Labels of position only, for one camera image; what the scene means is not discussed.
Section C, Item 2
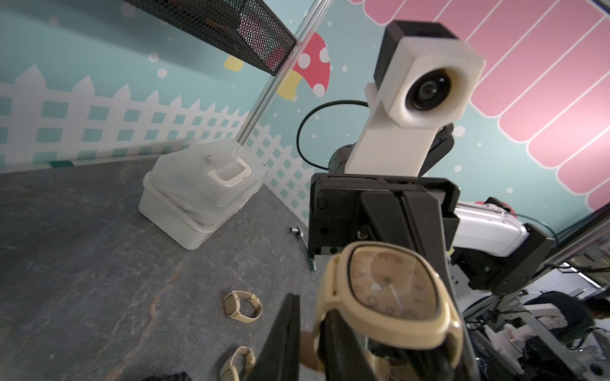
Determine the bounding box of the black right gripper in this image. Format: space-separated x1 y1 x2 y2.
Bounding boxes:
308 173 460 271

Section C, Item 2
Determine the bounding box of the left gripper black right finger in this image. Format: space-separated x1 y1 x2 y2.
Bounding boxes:
318 310 376 381

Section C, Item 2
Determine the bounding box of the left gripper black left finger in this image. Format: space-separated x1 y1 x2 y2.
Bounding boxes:
245 293 301 381

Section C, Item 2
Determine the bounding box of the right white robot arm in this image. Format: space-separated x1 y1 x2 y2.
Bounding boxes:
305 125 554 299

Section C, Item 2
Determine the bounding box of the translucent white storage box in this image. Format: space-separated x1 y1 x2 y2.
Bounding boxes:
138 139 268 250

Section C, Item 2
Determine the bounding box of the metal ratchet tool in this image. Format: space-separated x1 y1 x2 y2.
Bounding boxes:
288 226 317 271

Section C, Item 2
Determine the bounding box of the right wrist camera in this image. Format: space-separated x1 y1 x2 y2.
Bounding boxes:
344 20 486 176

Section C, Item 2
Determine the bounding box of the aluminium frame post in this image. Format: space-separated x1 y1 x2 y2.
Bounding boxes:
235 0 334 145

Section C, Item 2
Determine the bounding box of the black wire wall basket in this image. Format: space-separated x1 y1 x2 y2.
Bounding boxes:
129 0 298 76

